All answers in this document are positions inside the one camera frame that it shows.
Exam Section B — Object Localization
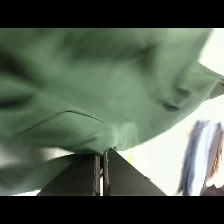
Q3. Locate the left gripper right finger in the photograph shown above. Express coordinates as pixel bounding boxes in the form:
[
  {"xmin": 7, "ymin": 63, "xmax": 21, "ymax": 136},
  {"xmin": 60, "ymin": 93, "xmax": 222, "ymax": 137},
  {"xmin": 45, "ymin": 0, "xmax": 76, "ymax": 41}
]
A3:
[{"xmin": 102, "ymin": 148, "xmax": 167, "ymax": 197}]

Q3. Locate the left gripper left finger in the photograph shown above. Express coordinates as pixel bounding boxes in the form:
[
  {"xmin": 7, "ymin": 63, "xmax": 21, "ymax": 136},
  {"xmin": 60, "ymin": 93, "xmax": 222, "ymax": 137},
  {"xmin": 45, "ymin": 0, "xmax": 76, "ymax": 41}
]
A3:
[{"xmin": 37, "ymin": 153, "xmax": 101, "ymax": 197}]

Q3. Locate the green shirt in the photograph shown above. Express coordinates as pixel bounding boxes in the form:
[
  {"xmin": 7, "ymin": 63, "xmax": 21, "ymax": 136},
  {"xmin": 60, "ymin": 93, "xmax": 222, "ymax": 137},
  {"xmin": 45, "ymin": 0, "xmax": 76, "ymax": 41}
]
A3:
[{"xmin": 0, "ymin": 27, "xmax": 224, "ymax": 196}]

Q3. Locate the heap of clothes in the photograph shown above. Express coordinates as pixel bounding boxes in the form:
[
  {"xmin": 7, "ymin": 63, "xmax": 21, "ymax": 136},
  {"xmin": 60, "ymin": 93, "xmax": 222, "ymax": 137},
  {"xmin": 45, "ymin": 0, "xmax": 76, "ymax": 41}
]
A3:
[{"xmin": 176, "ymin": 119, "xmax": 224, "ymax": 197}]

